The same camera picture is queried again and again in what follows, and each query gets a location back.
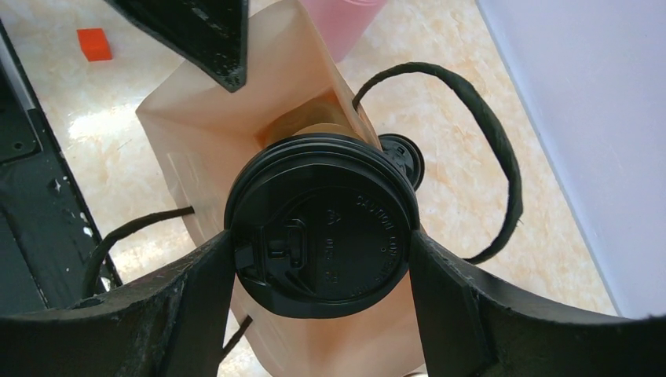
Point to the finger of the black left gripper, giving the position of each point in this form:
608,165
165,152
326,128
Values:
211,34

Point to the black coffee cup lid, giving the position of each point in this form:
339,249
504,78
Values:
321,226

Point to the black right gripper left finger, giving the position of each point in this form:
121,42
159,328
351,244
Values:
168,323

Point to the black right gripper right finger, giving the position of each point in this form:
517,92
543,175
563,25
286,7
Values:
472,323

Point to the pink straw holder cup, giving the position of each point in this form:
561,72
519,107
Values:
341,23

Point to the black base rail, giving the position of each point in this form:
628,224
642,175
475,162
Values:
47,230

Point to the brown paper coffee cup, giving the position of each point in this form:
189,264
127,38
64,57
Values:
313,117

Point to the small red cube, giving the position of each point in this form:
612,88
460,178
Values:
94,44

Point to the orange paper bag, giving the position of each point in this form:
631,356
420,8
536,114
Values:
203,136

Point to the black lid stack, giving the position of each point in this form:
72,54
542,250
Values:
406,155

